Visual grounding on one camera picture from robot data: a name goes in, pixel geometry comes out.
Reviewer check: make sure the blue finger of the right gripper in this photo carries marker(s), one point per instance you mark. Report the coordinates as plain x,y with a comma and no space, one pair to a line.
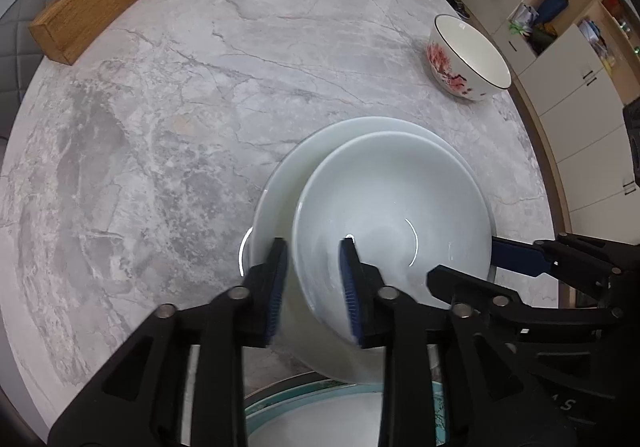
472,302
523,258

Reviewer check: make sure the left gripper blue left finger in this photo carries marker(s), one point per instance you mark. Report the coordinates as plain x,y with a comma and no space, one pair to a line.
137,396

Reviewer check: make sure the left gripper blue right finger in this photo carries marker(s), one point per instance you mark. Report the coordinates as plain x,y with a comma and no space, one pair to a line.
382,315

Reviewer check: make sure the small teal rim plate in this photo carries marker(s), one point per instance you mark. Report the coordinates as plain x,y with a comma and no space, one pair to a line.
311,410

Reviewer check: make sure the medium white bowl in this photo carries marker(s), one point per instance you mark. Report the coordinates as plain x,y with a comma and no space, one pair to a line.
408,204

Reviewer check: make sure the floral cream bowl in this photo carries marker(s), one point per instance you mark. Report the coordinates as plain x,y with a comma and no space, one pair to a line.
464,62

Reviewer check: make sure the blue bag on shelf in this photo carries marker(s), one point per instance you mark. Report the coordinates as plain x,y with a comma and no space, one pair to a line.
546,12

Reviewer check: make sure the grey quilted chair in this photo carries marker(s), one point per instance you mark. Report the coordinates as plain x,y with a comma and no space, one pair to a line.
20,58

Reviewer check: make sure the white wall cabinet unit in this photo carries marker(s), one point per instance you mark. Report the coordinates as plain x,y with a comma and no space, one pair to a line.
576,86

